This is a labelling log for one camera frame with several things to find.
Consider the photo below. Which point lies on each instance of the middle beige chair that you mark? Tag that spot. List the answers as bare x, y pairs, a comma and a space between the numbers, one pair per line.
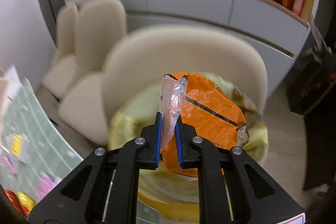
100, 25

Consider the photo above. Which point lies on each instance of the far beige chair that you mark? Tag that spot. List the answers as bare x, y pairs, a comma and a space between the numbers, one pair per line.
65, 31

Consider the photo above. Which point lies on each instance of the beige chair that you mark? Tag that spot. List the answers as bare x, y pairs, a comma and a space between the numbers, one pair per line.
144, 56
100, 25
65, 31

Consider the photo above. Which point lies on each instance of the green grid tablecloth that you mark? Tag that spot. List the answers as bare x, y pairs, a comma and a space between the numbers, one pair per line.
34, 155

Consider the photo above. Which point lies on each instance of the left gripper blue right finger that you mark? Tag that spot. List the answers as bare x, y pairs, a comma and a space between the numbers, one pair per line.
178, 140

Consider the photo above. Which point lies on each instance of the yellow red candy wrapper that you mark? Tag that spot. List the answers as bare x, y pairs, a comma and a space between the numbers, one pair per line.
23, 203

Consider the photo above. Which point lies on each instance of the orange snack bag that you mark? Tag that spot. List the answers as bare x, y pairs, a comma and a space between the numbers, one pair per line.
201, 103

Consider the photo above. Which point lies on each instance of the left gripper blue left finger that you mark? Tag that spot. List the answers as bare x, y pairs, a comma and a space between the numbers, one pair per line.
158, 133

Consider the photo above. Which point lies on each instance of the green trash bag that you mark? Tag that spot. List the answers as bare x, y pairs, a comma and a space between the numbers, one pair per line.
181, 198

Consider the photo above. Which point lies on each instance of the near beige chair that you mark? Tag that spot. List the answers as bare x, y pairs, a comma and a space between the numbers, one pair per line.
144, 56

